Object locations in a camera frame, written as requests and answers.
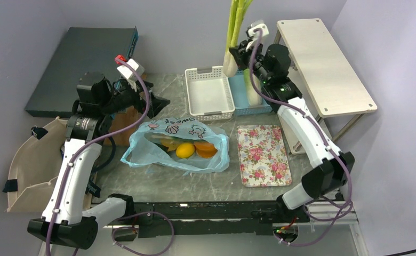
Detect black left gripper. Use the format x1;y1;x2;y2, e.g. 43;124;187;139
100;77;170;118

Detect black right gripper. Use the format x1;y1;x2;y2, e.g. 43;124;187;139
231;37;271;85

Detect green napa cabbage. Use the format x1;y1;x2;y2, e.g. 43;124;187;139
243;69;262;107

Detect light blue printed grocery bag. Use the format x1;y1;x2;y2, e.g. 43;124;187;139
121;117;230;174

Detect green celery stalks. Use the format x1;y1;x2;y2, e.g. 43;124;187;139
222;0;253;77

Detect orange pumpkin slice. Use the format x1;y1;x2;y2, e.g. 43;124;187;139
194;141;218;158

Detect beige canvas tote bag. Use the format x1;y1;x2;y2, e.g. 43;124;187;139
2;116;105;214

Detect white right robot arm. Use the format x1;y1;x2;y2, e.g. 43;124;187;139
229;40;355;221

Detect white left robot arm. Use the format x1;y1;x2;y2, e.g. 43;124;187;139
27;72;152;255

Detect blue perforated plastic basket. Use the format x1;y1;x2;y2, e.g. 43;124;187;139
228;70;272;116

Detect wooden board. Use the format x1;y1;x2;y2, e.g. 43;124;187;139
103;73;148;147

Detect brown potato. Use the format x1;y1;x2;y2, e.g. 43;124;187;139
160;139;181;152

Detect white perforated plastic basket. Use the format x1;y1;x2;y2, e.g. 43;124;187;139
185;66;235;122

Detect yellow lemon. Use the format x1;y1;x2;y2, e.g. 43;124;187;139
175;142;196;158

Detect dark grey flat equipment box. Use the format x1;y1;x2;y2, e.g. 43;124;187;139
25;27;139;118

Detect white two-tier metal shelf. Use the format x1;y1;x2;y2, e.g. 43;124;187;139
274;18;377;142

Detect floral pattern tray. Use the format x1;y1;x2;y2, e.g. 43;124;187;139
237;125;292;187

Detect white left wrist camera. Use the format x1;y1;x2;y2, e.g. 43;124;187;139
115;55;145;82

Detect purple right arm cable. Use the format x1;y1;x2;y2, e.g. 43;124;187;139
249;30;354;247

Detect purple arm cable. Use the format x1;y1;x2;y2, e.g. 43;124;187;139
45;58;175;256
249;30;354;247

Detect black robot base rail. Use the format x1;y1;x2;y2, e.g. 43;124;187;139
109;199;309;238

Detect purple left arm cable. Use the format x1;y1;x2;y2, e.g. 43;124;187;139
45;58;175;256

